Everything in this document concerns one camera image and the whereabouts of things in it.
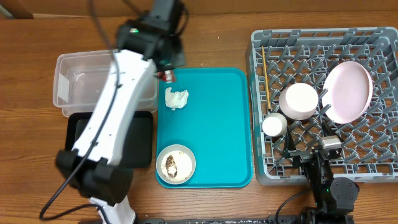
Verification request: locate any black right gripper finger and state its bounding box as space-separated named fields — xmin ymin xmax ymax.
xmin=283 ymin=127 xmax=296 ymax=152
xmin=321 ymin=120 xmax=342 ymax=140

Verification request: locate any red silver snack wrapper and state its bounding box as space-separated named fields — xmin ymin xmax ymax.
xmin=158 ymin=70 xmax=175 ymax=83

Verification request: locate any white paper cup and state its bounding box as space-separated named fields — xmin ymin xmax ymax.
xmin=262 ymin=113 xmax=287 ymax=137

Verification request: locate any pink bowl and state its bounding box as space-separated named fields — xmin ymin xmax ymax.
xmin=278 ymin=83 xmax=318 ymax=120

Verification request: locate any white round plate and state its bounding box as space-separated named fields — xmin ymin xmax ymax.
xmin=322 ymin=61 xmax=373 ymax=124

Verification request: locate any white napkin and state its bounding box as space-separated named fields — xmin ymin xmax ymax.
xmin=165 ymin=87 xmax=189 ymax=111

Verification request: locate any wooden chopstick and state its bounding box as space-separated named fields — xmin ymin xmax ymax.
xmin=261 ymin=46 xmax=271 ymax=111

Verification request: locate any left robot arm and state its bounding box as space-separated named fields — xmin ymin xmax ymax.
xmin=55 ymin=1 xmax=189 ymax=223

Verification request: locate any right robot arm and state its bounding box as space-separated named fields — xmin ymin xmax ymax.
xmin=275 ymin=121 xmax=359 ymax=223

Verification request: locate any grey dishwasher rack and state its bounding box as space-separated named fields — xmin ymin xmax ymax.
xmin=246 ymin=27 xmax=397 ymax=185

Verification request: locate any teal plastic tray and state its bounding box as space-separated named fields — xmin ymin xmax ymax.
xmin=156 ymin=68 xmax=253 ymax=189

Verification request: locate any clear plastic bin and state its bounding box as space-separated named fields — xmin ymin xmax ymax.
xmin=53 ymin=50 xmax=158 ymax=117

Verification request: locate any black tray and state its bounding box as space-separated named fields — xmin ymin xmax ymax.
xmin=65 ymin=111 xmax=153 ymax=169

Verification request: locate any grey bowl with food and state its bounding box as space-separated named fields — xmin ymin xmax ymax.
xmin=155 ymin=144 xmax=196 ymax=185

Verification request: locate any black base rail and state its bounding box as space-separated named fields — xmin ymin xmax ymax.
xmin=78 ymin=215 xmax=355 ymax=224

